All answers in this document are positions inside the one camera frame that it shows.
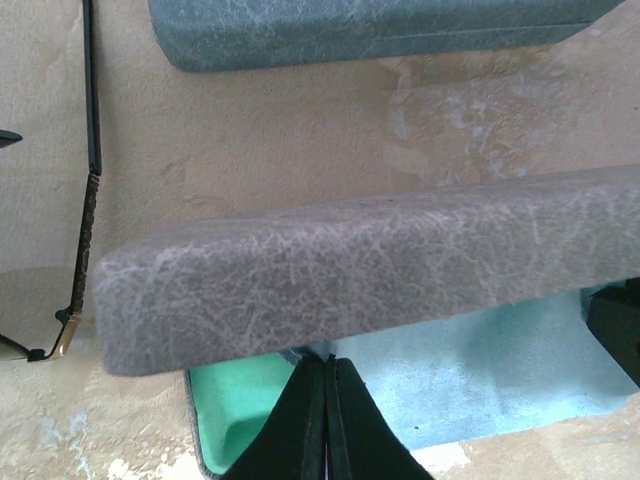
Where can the blue glasses case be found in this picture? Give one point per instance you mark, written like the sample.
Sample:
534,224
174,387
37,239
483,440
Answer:
228,35

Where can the grey glasses case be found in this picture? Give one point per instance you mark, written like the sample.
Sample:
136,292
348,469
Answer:
220,300

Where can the black sunglasses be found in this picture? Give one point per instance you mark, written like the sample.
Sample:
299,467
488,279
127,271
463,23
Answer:
70,317

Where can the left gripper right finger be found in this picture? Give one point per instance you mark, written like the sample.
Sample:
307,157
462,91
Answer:
360,444

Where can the light blue cleaning cloth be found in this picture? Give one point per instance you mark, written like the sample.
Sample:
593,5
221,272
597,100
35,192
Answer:
501,370

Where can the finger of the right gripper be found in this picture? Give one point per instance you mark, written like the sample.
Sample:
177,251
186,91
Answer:
614,320

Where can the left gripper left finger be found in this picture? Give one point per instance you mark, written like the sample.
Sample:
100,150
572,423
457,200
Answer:
291,444

